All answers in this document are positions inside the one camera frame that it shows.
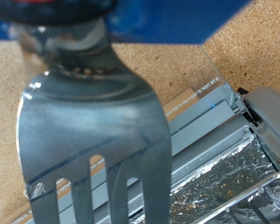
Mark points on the black spatula with blue block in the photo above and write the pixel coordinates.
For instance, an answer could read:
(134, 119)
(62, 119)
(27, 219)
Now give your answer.
(84, 118)

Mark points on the wooden crate under oven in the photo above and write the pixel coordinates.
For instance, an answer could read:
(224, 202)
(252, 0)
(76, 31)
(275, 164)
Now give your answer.
(183, 101)

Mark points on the aluminium foil crumb tray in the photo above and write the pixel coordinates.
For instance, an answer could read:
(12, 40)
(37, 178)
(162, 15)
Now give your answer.
(224, 174)

